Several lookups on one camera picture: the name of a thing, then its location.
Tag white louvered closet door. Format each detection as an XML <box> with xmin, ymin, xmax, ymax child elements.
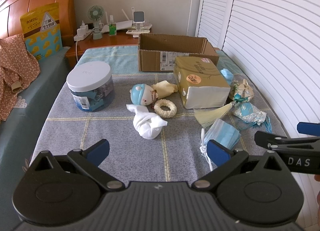
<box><xmin>195</xmin><ymin>0</ymin><xmax>320</xmax><ymax>231</ymax></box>

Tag teal bed sheet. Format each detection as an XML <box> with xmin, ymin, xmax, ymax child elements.
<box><xmin>1</xmin><ymin>48</ymin><xmax>69</xmax><ymax>230</ymax></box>

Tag white cloth bundle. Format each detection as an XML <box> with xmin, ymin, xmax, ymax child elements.
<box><xmin>126</xmin><ymin>104</ymin><xmax>168</xmax><ymax>140</ymax></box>

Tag blue face mask stack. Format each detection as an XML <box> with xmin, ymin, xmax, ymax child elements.
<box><xmin>200</xmin><ymin>119</ymin><xmax>241</xmax><ymax>171</ymax></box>

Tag yellow blue snack bag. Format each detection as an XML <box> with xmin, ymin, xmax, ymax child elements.
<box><xmin>20</xmin><ymin>2</ymin><xmax>62</xmax><ymax>60</ymax></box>

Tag gold tissue pack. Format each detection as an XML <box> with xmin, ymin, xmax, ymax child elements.
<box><xmin>174</xmin><ymin>56</ymin><xmax>231</xmax><ymax>109</ymax></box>

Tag white remote control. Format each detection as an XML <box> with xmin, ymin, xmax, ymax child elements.
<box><xmin>126</xmin><ymin>29</ymin><xmax>150</xmax><ymax>35</ymax></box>

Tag clear jar white lid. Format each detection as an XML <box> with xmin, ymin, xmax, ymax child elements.
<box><xmin>66</xmin><ymin>61</ymin><xmax>115</xmax><ymax>112</ymax></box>

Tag person's right hand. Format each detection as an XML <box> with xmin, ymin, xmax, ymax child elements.
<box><xmin>313</xmin><ymin>173</ymin><xmax>320</xmax><ymax>212</ymax></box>

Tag cream knitted ring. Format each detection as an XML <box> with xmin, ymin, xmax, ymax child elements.
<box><xmin>153</xmin><ymin>98</ymin><xmax>178</xmax><ymax>119</ymax></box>

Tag brown cardboard box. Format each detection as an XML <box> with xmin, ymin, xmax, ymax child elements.
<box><xmin>138</xmin><ymin>33</ymin><xmax>219</xmax><ymax>72</ymax></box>

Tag cream tassel ornament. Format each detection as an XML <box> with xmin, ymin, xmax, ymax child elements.
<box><xmin>194</xmin><ymin>101</ymin><xmax>237</xmax><ymax>129</ymax></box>

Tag green small box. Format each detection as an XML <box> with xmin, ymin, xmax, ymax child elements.
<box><xmin>108</xmin><ymin>23</ymin><xmax>117</xmax><ymax>36</ymax></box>

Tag white smart display stand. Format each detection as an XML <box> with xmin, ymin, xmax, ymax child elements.
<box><xmin>131</xmin><ymin>7</ymin><xmax>145</xmax><ymax>30</ymax></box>

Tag wooden nightstand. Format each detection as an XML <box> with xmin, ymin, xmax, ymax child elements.
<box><xmin>65</xmin><ymin>31</ymin><xmax>138</xmax><ymax>68</ymax></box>

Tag white power strip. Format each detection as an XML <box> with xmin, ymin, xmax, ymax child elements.
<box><xmin>74</xmin><ymin>21</ymin><xmax>92</xmax><ymax>42</ymax></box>

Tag white wifi router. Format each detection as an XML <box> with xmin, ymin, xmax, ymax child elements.
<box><xmin>101</xmin><ymin>9</ymin><xmax>133</xmax><ymax>33</ymax></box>

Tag green desk fan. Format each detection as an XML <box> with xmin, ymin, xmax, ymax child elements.
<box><xmin>87</xmin><ymin>5</ymin><xmax>104</xmax><ymax>40</ymax></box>

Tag blue silver brocade pouch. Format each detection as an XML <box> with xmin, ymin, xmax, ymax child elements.
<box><xmin>232</xmin><ymin>102</ymin><xmax>272</xmax><ymax>133</ymax></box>

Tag cream yellow cloth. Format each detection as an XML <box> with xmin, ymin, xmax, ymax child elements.
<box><xmin>151</xmin><ymin>80</ymin><xmax>178</xmax><ymax>100</ymax></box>

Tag light blue plastic glove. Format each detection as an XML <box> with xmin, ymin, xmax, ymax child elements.
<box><xmin>220</xmin><ymin>68</ymin><xmax>234</xmax><ymax>85</ymax></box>

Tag blue hat doll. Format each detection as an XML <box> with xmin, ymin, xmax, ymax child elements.
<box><xmin>130</xmin><ymin>84</ymin><xmax>158</xmax><ymax>106</ymax></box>

